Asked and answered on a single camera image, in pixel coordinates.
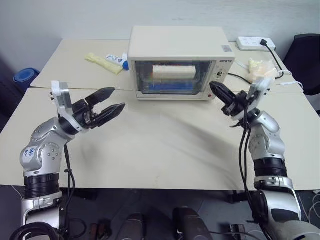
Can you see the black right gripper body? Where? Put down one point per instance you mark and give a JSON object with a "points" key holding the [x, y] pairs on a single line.
{"points": [[237, 103]]}

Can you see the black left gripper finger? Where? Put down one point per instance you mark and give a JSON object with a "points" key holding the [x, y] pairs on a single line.
{"points": [[111, 113], [101, 94]]}

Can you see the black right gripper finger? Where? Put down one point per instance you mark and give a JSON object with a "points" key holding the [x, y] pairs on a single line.
{"points": [[225, 88], [220, 96]]}

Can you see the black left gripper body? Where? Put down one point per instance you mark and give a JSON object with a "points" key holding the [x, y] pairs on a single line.
{"points": [[85, 115]]}

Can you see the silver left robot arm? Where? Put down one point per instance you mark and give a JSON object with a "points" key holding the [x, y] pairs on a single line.
{"points": [[42, 150]]}

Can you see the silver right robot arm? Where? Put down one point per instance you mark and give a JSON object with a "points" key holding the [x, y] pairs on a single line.
{"points": [[268, 150]]}

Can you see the oven control knob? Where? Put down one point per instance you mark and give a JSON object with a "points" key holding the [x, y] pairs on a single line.
{"points": [[220, 74]]}

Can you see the glass toaster oven door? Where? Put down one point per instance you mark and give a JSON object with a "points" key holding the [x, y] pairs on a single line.
{"points": [[200, 75]]}

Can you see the grey oven label sticker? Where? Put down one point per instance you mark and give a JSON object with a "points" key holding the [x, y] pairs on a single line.
{"points": [[226, 48]]}

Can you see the cream cylindrical food container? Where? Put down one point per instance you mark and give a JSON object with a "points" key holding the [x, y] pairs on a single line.
{"points": [[173, 72]]}

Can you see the cream toaster oven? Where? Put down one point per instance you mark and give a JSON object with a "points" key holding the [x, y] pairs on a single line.
{"points": [[175, 42]]}

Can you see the yellow plastic bag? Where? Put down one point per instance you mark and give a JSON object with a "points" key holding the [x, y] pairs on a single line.
{"points": [[105, 63]]}

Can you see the white blue toothpaste tube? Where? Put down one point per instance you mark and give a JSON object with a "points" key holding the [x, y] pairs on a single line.
{"points": [[117, 60]]}

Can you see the clear bag of yellow snacks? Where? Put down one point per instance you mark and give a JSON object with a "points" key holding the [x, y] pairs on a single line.
{"points": [[262, 68]]}

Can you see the white power strip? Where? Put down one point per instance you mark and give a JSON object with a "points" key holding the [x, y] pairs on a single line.
{"points": [[250, 43]]}

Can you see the black office chair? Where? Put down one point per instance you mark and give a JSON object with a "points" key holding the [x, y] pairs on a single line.
{"points": [[305, 62]]}

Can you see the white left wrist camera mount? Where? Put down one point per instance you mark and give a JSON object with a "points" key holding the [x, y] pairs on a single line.
{"points": [[62, 97]]}

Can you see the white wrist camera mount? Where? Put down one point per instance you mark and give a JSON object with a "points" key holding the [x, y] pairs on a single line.
{"points": [[261, 87], [62, 97]]}

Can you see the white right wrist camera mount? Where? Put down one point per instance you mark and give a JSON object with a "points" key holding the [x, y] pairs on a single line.
{"points": [[261, 87]]}

